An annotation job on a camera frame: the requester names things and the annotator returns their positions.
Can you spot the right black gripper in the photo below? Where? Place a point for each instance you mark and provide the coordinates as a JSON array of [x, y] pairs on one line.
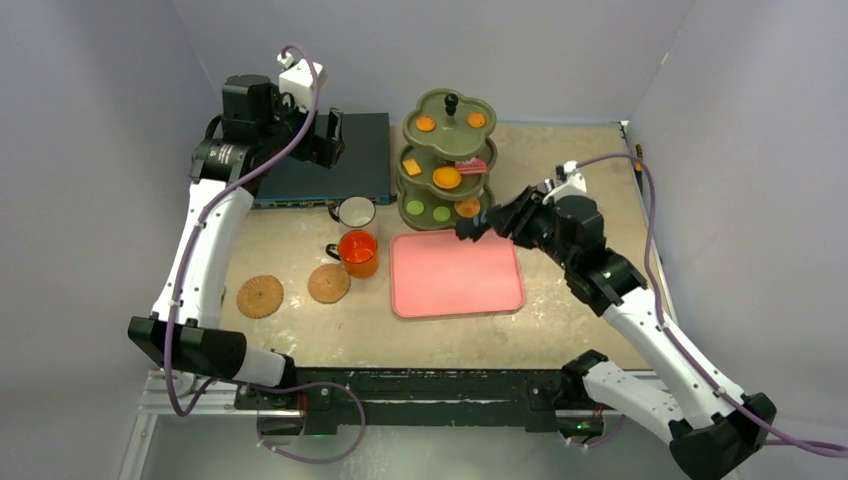
[[518, 216]]

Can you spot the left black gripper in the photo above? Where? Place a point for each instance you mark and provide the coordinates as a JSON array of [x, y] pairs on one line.
[[323, 150]]

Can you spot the orange bun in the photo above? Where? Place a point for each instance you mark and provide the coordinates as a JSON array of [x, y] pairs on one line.
[[468, 208]]

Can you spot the pink cake slice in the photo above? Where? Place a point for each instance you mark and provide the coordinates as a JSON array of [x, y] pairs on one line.
[[474, 166]]

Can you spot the green macaron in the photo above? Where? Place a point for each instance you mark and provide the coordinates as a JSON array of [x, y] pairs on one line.
[[441, 214], [414, 208]]

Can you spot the square yellow cracker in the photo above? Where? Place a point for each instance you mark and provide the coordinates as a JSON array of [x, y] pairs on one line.
[[411, 167]]

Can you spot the orange egg tart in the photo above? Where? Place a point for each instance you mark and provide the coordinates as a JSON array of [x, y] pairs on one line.
[[446, 177]]

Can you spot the green three-tier stand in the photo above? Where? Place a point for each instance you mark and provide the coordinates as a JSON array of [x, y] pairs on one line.
[[451, 141]]

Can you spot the orange cookie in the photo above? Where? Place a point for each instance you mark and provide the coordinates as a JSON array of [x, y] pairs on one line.
[[476, 120], [425, 123]]

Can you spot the orange translucent cup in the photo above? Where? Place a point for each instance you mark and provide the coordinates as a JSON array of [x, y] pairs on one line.
[[357, 251]]

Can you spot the pink serving tray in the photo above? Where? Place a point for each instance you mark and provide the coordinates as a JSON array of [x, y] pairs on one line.
[[435, 274]]

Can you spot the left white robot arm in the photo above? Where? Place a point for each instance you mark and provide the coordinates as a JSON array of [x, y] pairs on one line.
[[262, 122]]

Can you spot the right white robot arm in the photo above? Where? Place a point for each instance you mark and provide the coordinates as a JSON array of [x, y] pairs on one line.
[[710, 425]]

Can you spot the white ribbed cup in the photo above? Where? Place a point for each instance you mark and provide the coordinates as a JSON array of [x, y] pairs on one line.
[[355, 213]]

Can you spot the yellow black tool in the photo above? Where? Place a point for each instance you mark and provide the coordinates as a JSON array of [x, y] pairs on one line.
[[638, 166]]

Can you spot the woven coaster right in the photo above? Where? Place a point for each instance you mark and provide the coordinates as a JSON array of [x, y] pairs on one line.
[[328, 283]]

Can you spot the dark network switch box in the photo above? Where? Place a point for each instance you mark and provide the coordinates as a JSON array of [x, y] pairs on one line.
[[363, 170]]

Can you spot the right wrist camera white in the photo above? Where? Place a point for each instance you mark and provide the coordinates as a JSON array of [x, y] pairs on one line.
[[567, 181]]

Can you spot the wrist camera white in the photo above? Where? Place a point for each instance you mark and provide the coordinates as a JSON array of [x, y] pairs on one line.
[[296, 80], [567, 181]]

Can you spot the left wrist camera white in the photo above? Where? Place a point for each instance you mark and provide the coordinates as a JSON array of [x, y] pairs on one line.
[[296, 80]]

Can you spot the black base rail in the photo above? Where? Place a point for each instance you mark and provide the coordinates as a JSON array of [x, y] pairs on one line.
[[537, 400]]

